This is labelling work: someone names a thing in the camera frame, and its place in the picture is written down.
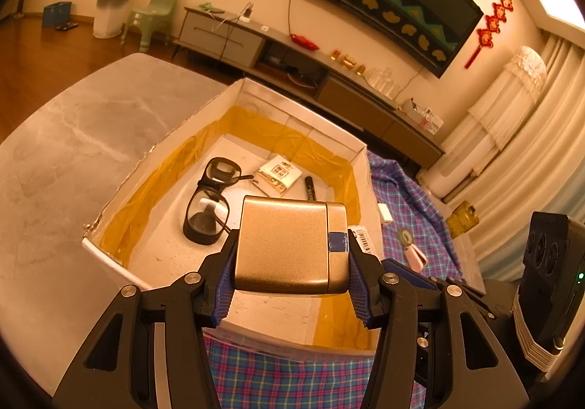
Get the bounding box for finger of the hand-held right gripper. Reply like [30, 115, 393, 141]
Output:
[384, 259, 515, 327]
[415, 322, 442, 398]

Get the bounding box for small pink white case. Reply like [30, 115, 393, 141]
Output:
[397, 227, 428, 268]

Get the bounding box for cream curtain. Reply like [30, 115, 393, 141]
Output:
[457, 30, 585, 273]

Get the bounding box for grey low cabinet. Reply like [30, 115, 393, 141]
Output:
[173, 7, 446, 170]

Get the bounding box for yellow woven bag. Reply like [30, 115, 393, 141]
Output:
[445, 201, 478, 238]

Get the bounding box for white cardboard box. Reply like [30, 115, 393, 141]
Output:
[82, 77, 385, 352]

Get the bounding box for gold tin box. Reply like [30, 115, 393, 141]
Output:
[234, 195, 350, 295]

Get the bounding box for red knot wall hanging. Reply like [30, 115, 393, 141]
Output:
[464, 0, 513, 69]

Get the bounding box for blue storage crate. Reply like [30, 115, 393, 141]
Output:
[42, 1, 73, 28]

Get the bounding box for red ornament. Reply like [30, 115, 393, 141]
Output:
[290, 33, 319, 50]

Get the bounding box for white organiser box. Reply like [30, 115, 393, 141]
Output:
[397, 98, 445, 133]

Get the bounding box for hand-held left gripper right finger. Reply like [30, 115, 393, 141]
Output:
[347, 228, 531, 409]

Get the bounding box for white planter bin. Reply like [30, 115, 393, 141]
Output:
[93, 0, 131, 39]

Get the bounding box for blue plaid blanket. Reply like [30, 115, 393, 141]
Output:
[203, 151, 471, 409]

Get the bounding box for white printed sachet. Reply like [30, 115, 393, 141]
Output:
[250, 154, 303, 196]

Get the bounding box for green plastic chair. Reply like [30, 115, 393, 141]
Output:
[121, 0, 180, 48]

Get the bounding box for lace covered standing unit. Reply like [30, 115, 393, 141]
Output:
[432, 46, 547, 200]

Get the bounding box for cluster of clear glasses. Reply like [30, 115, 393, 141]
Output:
[366, 66, 398, 99]

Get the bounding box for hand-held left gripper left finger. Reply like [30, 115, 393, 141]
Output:
[52, 231, 241, 409]

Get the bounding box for black framed glasses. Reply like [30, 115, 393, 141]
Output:
[183, 157, 254, 246]

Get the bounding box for yellow plastic liner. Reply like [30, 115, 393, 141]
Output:
[98, 105, 364, 350]

